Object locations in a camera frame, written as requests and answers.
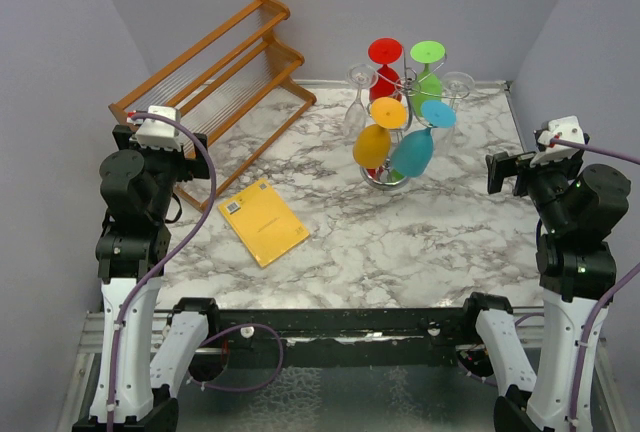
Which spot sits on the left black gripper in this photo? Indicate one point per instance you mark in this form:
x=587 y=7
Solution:
x=188 y=168

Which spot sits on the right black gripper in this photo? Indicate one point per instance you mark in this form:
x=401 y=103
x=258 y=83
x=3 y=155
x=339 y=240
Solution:
x=502 y=164

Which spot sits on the clear champagne flute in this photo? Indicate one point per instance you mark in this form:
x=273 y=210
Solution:
x=457 y=86
x=360 y=76

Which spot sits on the blue plastic wine glass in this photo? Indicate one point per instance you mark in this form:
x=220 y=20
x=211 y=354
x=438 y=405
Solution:
x=412 y=155

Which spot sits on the green plastic wine glass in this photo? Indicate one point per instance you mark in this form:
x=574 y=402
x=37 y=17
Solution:
x=427 y=86

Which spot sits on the orange plastic wine glass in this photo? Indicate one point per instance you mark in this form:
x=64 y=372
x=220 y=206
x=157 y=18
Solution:
x=373 y=144

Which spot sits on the red plastic wine glass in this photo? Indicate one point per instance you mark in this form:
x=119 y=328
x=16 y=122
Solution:
x=385 y=51

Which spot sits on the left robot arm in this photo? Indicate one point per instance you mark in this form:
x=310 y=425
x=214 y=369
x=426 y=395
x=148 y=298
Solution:
x=137 y=388

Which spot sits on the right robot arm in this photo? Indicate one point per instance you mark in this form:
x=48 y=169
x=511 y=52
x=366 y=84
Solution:
x=578 y=206

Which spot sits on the wooden shelf rack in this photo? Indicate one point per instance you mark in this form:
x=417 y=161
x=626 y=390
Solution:
x=234 y=86

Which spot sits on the chrome wine glass rack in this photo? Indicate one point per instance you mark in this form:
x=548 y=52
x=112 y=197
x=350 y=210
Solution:
x=406 y=134

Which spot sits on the yellow book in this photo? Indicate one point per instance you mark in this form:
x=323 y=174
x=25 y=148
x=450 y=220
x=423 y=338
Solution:
x=264 y=222

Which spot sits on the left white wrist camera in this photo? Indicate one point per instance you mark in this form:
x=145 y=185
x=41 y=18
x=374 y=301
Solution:
x=154 y=134

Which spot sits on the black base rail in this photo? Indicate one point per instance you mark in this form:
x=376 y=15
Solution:
x=326 y=338

